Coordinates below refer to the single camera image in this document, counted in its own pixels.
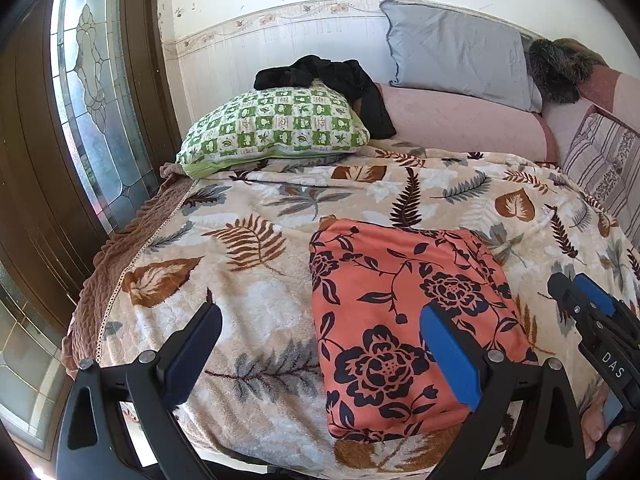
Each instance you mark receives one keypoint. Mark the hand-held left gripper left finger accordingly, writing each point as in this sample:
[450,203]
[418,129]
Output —
[192,355]

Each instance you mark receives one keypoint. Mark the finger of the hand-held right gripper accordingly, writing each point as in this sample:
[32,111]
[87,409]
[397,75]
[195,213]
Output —
[562,292]
[597,295]

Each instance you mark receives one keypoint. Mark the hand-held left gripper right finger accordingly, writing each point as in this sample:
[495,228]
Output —
[450,355]

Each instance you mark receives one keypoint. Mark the orange floral garment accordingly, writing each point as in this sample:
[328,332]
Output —
[375,310]

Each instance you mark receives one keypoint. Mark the person's right hand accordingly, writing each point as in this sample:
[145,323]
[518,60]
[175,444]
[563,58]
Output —
[597,425]

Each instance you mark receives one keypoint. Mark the leaf print blanket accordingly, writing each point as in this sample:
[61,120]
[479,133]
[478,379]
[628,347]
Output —
[250,285]

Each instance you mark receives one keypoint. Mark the brown quilted bed cover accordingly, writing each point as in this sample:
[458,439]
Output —
[90,300]

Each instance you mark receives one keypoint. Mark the striped floral cushion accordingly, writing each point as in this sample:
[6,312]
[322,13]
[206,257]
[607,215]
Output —
[605,160]

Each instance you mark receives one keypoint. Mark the frosted glass side window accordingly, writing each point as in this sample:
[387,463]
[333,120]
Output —
[25,375]

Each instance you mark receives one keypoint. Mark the pink sofa backrest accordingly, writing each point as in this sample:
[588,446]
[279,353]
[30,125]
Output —
[615,95]

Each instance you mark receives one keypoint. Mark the pink bolster cushion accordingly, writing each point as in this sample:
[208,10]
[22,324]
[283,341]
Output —
[450,120]

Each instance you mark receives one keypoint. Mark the dark fur item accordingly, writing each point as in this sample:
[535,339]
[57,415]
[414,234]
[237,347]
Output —
[555,70]

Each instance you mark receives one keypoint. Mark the green checked pillow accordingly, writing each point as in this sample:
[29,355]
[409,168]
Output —
[275,125]

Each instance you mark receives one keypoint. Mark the olive cloth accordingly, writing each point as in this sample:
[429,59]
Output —
[580,47]

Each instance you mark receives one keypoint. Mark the grey pillow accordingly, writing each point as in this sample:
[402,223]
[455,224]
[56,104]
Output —
[460,50]

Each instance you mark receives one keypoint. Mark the wooden stained glass door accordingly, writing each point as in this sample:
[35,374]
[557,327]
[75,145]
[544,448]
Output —
[30,135]

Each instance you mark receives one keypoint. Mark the black garment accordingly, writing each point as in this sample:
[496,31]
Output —
[325,72]

